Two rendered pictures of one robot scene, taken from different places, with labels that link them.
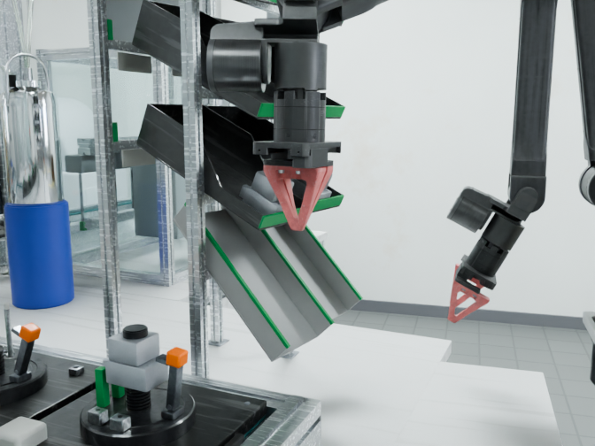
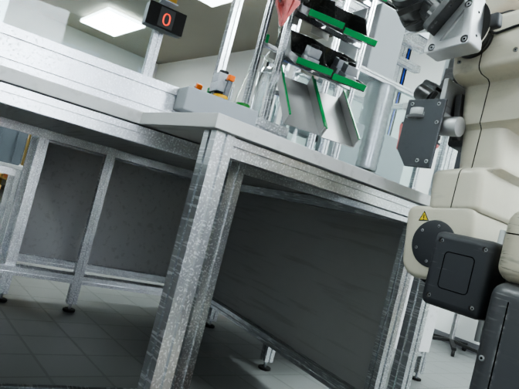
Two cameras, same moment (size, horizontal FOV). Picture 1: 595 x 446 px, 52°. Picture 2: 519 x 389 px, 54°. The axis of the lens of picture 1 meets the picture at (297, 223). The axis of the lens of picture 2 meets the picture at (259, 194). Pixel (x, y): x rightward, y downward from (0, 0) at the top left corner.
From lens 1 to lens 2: 1.17 m
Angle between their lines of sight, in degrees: 37
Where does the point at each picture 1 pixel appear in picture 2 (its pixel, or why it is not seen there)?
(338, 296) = (351, 140)
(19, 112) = (263, 76)
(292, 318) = (309, 123)
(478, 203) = (429, 87)
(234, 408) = not seen: hidden behind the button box
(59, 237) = not seen: hidden behind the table
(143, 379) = (217, 84)
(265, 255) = (313, 101)
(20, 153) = (258, 95)
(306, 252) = (346, 120)
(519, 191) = (446, 75)
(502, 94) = not seen: outside the picture
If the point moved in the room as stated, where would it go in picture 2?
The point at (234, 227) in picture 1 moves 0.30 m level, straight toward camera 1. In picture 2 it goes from (306, 90) to (267, 57)
